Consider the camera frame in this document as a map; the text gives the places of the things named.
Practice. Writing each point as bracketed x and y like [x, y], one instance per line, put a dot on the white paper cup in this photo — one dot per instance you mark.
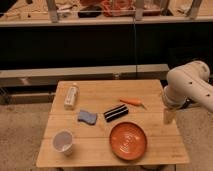
[63, 142]

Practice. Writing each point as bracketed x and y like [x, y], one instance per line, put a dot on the orange ceramic bowl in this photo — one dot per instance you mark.
[128, 141]

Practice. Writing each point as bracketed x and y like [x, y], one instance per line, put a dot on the white plastic bottle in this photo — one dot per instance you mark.
[71, 97]

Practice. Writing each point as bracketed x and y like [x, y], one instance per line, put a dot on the black white striped block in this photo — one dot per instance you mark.
[116, 112]

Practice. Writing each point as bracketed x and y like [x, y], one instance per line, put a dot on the long wooden bench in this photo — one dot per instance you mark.
[51, 76]

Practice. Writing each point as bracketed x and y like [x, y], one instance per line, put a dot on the blue sponge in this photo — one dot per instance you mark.
[87, 117]

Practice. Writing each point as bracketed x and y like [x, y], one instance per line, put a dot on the red cloth in background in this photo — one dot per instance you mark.
[117, 8]

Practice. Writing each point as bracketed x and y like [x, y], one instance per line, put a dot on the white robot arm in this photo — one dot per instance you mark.
[189, 81]

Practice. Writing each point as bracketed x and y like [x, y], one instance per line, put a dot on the orange toy carrot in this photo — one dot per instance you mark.
[134, 102]

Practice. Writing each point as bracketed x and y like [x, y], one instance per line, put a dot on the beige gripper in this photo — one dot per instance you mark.
[169, 115]

